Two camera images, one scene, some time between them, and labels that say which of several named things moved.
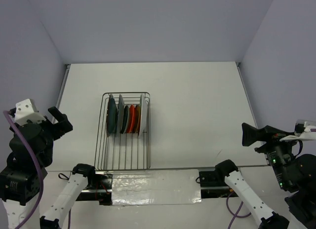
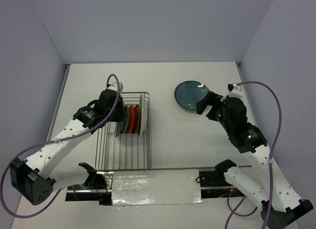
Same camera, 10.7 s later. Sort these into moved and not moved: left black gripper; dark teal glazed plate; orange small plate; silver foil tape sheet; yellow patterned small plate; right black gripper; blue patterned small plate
Moved: left black gripper; right black gripper; dark teal glazed plate
Not moved: silver foil tape sheet; orange small plate; yellow patterned small plate; blue patterned small plate
